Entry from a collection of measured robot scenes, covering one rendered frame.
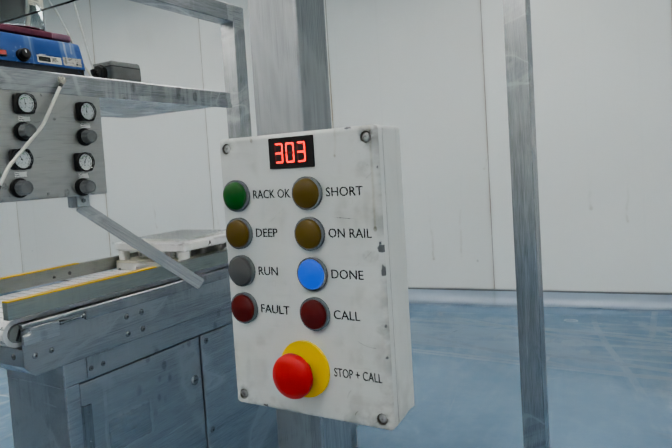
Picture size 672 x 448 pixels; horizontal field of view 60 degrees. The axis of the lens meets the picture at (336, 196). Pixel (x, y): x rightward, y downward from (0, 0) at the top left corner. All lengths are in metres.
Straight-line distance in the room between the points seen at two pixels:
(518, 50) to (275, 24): 1.11
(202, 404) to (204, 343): 0.15
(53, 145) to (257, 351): 0.71
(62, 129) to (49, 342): 0.39
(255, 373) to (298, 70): 0.30
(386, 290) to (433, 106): 3.93
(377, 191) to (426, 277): 4.02
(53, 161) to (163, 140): 4.31
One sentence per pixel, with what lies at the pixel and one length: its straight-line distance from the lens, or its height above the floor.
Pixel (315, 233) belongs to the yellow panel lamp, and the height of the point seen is 1.01.
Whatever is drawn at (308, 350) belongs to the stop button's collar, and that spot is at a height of 0.90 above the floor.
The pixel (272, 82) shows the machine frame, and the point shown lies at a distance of 0.61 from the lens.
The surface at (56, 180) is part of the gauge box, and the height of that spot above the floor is 1.07.
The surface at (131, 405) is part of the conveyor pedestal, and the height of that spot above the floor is 0.56.
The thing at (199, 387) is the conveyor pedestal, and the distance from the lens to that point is 1.60.
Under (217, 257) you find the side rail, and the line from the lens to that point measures 1.51.
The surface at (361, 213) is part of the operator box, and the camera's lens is 0.49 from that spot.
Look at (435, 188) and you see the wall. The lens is 4.39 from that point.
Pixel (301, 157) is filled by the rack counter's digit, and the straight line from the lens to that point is 0.52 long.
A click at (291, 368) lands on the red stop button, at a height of 0.89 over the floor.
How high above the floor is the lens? 1.07
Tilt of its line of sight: 3 degrees down
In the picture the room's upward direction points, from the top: 4 degrees counter-clockwise
